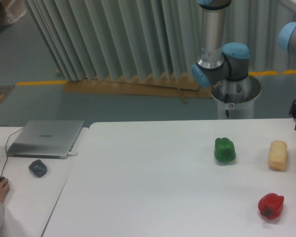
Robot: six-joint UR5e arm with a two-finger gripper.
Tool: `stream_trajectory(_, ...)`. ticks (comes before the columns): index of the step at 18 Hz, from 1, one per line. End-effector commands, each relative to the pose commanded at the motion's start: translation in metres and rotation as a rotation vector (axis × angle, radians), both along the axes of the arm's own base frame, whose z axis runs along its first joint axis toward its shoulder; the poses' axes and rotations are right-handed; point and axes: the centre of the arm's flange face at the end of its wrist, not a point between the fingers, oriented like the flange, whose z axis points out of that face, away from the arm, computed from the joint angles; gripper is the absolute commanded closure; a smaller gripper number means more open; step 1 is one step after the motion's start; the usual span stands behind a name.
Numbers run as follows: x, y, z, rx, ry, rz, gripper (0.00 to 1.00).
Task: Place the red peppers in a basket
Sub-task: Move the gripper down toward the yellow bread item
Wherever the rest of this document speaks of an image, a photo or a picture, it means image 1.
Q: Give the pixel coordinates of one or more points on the red bell pepper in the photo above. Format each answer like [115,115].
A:
[271,205]

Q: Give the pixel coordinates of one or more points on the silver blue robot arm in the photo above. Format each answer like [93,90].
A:
[224,68]

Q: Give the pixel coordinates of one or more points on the green bell pepper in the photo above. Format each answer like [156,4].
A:
[224,151]

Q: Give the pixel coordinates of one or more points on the pale green pleated curtain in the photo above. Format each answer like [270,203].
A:
[125,38]

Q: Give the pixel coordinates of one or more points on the white usb plug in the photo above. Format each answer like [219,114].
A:
[72,154]

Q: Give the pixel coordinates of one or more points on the silver closed laptop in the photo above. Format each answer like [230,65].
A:
[46,139]

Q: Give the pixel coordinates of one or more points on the dark grey round device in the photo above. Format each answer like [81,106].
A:
[38,168]

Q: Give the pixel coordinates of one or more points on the cardboard box with plastic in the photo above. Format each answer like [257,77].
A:
[11,11]

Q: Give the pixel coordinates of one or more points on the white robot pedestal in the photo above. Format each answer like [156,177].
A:
[236,99]

